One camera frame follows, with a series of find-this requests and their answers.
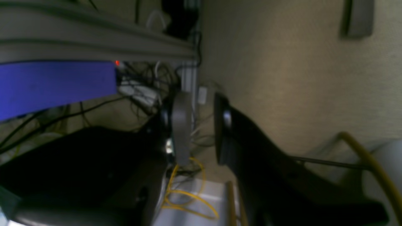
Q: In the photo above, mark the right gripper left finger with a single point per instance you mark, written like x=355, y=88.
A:
x=103, y=177

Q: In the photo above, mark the blue panel under table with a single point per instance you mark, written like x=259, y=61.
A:
x=27, y=87

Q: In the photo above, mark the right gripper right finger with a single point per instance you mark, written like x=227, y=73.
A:
x=276, y=190

